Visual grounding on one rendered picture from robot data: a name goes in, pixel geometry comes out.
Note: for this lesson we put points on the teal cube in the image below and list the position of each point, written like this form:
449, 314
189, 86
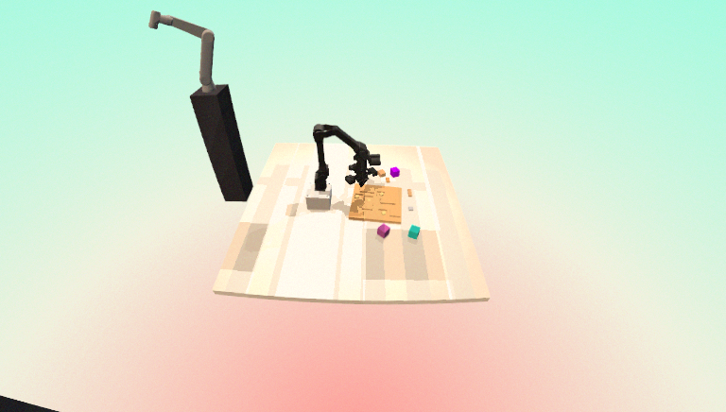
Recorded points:
413, 231

